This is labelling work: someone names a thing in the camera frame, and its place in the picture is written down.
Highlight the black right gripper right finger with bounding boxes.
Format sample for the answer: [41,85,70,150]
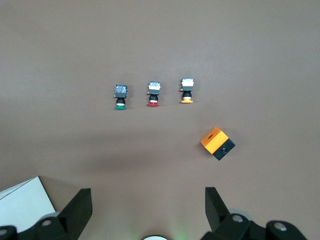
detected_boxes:
[201,186,308,240]

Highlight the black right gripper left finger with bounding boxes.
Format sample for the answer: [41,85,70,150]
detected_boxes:
[15,188,93,240]

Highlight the yellow push button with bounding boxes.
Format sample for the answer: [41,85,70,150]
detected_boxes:
[180,78,195,104]

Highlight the white drawer cabinet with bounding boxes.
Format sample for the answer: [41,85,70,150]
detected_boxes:
[0,176,56,233]

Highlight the orange and black button box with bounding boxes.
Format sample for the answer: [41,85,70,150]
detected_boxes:
[200,126,236,161]

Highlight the green push button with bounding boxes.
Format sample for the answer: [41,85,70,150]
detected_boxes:
[113,84,129,111]

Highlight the red push button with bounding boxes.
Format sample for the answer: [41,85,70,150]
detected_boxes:
[146,80,161,108]

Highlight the brown table mat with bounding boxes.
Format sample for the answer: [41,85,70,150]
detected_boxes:
[0,0,320,240]

